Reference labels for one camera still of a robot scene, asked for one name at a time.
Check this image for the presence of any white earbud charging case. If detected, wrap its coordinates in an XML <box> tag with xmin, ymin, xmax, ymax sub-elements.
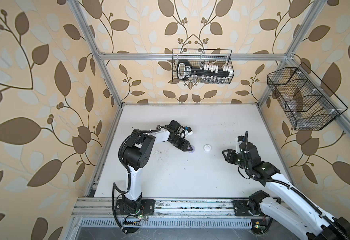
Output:
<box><xmin>204</xmin><ymin>144</ymin><xmax>212</xmax><ymax>152</ymax></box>

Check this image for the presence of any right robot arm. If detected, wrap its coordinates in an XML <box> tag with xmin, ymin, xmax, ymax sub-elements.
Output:
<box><xmin>222</xmin><ymin>135</ymin><xmax>350</xmax><ymax>240</ymax></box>

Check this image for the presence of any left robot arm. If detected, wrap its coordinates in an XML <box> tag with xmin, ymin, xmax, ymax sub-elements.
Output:
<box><xmin>113</xmin><ymin>120</ymin><xmax>194</xmax><ymax>214</ymax></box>

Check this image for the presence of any black tool in basket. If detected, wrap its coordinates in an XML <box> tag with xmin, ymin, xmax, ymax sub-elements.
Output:
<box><xmin>175</xmin><ymin>60</ymin><xmax>234</xmax><ymax>80</ymax></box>

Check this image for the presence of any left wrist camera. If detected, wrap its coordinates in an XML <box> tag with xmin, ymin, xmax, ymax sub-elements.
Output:
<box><xmin>183</xmin><ymin>126</ymin><xmax>193</xmax><ymax>137</ymax></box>

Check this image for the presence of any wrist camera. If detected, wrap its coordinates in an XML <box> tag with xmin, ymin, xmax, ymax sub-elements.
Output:
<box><xmin>236</xmin><ymin>136</ymin><xmax>246</xmax><ymax>152</ymax></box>
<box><xmin>183</xmin><ymin>126</ymin><xmax>193</xmax><ymax>137</ymax></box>

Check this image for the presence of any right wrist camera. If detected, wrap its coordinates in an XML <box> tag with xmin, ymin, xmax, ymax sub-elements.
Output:
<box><xmin>236</xmin><ymin>136</ymin><xmax>246</xmax><ymax>152</ymax></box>

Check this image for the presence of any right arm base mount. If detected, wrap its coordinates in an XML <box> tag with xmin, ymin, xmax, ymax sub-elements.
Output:
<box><xmin>232</xmin><ymin>200</ymin><xmax>266</xmax><ymax>218</ymax></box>

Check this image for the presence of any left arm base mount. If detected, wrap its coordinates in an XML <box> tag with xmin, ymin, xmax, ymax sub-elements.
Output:
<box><xmin>116</xmin><ymin>198</ymin><xmax>156</xmax><ymax>216</ymax></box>

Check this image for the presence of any black wire basket right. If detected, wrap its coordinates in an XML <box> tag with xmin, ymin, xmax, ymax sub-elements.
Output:
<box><xmin>267</xmin><ymin>63</ymin><xmax>348</xmax><ymax>131</ymax></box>

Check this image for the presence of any black wire basket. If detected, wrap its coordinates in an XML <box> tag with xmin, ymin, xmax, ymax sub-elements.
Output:
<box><xmin>267</xmin><ymin>63</ymin><xmax>348</xmax><ymax>131</ymax></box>
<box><xmin>172</xmin><ymin>48</ymin><xmax>235</xmax><ymax>85</ymax></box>

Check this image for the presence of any black wire basket back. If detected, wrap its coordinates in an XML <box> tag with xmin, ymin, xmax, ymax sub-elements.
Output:
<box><xmin>172</xmin><ymin>48</ymin><xmax>235</xmax><ymax>85</ymax></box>

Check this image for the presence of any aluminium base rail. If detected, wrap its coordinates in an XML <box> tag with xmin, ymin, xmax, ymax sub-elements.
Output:
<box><xmin>69</xmin><ymin>198</ymin><xmax>271</xmax><ymax>231</ymax></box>

